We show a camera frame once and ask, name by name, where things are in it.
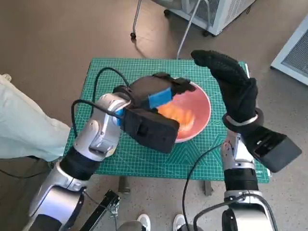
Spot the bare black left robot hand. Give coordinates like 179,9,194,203
129,72,195,110

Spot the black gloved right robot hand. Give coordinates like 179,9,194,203
191,50,259,125

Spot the long striped toy bread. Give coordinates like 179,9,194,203
157,101,195,132

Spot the pink bowl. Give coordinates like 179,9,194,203
157,77,212,143

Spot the white vented panel unit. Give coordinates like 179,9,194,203
270,21,308,86

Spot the metal chair leg with caster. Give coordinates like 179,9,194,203
130,0,142,40

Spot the green cutting mat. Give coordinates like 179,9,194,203
64,57,271,183

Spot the white vented cabinet on casters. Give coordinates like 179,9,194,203
151,0,258,37

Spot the grey bent metal tube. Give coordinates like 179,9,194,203
177,0,205,60

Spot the grey table leg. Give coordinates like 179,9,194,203
204,180,215,196
118,177,132,195

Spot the black bar with clamp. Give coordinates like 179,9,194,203
79,189,121,231

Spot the white shoe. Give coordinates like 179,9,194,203
137,213,152,231
173,213,186,231

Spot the grey rounded object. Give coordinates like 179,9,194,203
117,220,145,231

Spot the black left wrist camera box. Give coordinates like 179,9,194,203
120,108,180,154

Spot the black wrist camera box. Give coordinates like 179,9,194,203
120,108,180,154
240,126,303,173

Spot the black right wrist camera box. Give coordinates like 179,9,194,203
240,126,303,173

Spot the thin black cable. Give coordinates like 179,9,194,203
182,144,223,231

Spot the thick black cable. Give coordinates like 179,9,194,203
193,192,277,231

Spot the black floor cable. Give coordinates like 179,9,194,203
0,169,39,179

